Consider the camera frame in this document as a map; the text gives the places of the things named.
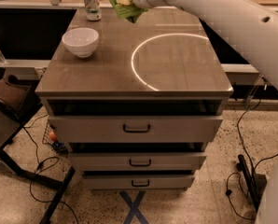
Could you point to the grey drawer cabinet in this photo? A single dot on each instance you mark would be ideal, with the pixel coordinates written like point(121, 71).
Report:
point(163, 65)

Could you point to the grey drawer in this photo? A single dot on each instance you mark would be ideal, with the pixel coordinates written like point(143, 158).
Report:
point(138, 181)
point(137, 161)
point(135, 129)

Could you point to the black stand base right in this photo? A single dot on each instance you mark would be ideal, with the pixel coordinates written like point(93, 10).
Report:
point(256, 183)

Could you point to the green white soda can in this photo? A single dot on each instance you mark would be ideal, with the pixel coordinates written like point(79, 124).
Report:
point(93, 11)

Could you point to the dark side table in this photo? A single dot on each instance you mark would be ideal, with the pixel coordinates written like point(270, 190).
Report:
point(8, 130)

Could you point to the top grey drawer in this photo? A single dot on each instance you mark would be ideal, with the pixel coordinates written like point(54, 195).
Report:
point(135, 129)

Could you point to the wire basket with balls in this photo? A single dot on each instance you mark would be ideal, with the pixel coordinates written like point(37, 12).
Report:
point(50, 139)

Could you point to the white bowl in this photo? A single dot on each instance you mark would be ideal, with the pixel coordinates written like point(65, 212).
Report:
point(82, 42)

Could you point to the blue tape cross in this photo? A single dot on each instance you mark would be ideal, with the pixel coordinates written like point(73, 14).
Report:
point(134, 207)

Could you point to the green rice chip bag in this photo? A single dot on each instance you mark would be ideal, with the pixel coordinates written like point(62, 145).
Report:
point(131, 12)

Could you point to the middle grey drawer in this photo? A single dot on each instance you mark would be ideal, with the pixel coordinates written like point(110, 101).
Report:
point(137, 161)

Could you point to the bottom grey drawer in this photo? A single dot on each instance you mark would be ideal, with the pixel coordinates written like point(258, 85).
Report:
point(138, 181)

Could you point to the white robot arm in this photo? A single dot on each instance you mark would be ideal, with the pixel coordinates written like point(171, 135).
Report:
point(249, 28)

